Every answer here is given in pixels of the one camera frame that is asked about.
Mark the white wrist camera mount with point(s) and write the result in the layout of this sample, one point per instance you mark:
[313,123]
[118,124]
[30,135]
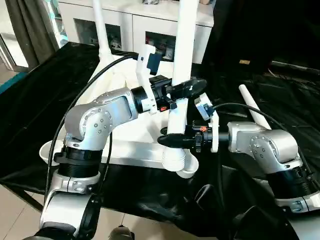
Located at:
[212,125]
[145,70]

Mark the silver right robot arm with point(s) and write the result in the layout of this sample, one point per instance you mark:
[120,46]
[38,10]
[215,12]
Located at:
[262,140]

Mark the light blue white panel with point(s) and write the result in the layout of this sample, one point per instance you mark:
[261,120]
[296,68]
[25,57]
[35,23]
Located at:
[57,22]

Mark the white glass-door cabinet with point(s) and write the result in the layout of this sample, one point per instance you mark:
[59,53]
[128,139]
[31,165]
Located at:
[130,17]

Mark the large black box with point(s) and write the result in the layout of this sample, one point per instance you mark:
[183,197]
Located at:
[270,27]

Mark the black metal table foot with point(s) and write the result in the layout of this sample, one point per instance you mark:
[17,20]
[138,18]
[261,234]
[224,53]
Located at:
[30,200]

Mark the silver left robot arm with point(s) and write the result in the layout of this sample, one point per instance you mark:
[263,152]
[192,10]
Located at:
[100,110]

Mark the teal edged board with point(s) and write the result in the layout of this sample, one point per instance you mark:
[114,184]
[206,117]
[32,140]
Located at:
[12,83]

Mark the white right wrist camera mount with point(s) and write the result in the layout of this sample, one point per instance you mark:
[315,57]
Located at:
[212,125]

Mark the black plastic mat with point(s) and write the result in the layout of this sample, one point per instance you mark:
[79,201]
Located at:
[275,95]

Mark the white plastic table leg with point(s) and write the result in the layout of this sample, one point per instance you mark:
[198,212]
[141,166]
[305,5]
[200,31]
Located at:
[100,25]
[250,102]
[186,37]

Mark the dark rounded robot foot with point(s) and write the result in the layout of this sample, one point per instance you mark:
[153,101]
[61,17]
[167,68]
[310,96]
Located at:
[122,233]

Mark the yellow label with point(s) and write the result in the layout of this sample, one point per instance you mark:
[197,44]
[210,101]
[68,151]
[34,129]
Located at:
[245,62]

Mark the white plastic table top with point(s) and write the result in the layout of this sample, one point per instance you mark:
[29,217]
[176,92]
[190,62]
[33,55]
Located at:
[140,150]

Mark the white blue carton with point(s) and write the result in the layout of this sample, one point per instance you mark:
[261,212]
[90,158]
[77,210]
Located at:
[170,52]

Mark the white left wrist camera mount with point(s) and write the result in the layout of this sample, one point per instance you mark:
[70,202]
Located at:
[145,70]

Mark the grey-brown curtain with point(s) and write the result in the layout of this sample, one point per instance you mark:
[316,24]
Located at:
[30,32]

